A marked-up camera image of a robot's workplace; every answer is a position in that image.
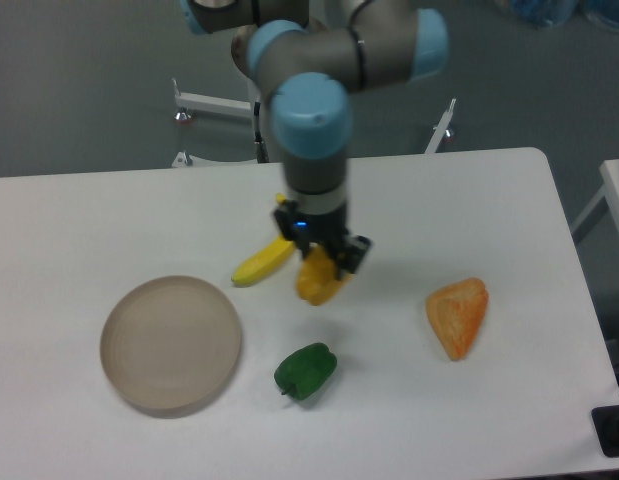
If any green bell pepper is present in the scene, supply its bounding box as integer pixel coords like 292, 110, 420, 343
274, 342, 338, 401

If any black device at table edge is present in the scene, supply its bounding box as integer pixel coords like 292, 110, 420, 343
591, 405, 619, 458

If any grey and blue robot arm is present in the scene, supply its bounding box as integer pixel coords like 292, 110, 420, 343
180, 1, 449, 279

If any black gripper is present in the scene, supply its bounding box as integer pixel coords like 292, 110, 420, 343
273, 200, 373, 281

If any yellow banana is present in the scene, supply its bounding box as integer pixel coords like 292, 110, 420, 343
231, 193, 298, 289

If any beige round plate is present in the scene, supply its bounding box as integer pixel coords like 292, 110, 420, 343
99, 276, 242, 418

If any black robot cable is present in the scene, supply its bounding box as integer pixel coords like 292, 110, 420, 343
252, 99, 270, 164

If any blue bag in background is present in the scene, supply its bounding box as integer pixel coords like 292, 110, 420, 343
499, 0, 619, 33

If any white side table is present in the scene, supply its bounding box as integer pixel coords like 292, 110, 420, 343
570, 159, 619, 245

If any orange pumpkin slice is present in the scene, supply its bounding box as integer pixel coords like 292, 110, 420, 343
425, 277, 489, 361

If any yellow bell pepper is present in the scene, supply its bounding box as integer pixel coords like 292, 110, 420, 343
296, 245, 352, 306

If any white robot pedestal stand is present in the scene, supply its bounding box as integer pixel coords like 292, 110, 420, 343
170, 14, 458, 169

